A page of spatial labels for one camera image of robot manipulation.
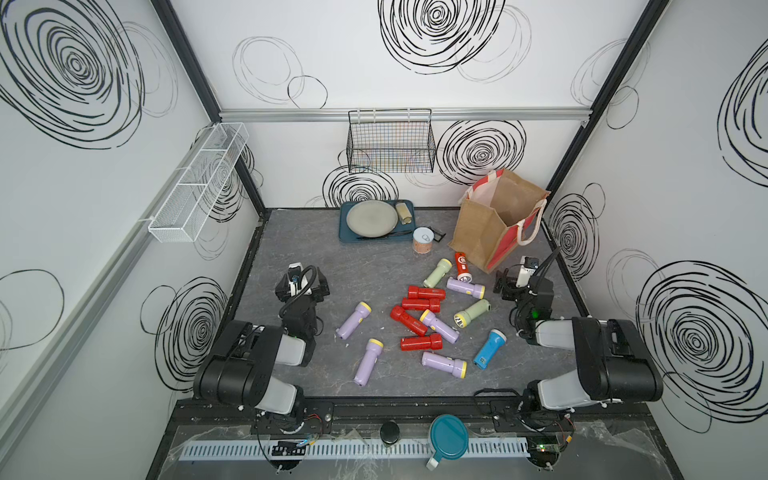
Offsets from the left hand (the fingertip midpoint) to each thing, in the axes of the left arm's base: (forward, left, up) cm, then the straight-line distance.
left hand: (300, 272), depth 87 cm
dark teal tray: (+27, -31, -12) cm, 42 cm away
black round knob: (-39, -27, -2) cm, 48 cm away
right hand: (+4, -66, -3) cm, 66 cm away
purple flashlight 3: (-7, -18, -9) cm, 22 cm away
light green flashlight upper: (+9, -44, -8) cm, 46 cm away
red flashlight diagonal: (-9, -31, -10) cm, 34 cm away
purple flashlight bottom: (-23, -45, -8) cm, 51 cm away
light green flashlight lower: (-9, -49, -9) cm, 50 cm away
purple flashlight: (+1, -53, -8) cm, 54 cm away
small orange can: (+20, -38, -7) cm, 43 cm away
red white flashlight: (+6, -51, -8) cm, 52 cm away
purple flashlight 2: (-9, -39, -9) cm, 41 cm away
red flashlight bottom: (-16, -39, -8) cm, 43 cm away
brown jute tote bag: (+28, -65, 0) cm, 71 cm away
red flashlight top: (-1, -35, -8) cm, 36 cm away
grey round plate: (+35, -19, -12) cm, 41 cm away
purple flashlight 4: (-22, -21, -10) cm, 32 cm away
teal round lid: (-39, -41, -5) cm, 56 cm away
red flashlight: (-5, -40, -8) cm, 41 cm away
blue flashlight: (-15, -57, -8) cm, 60 cm away
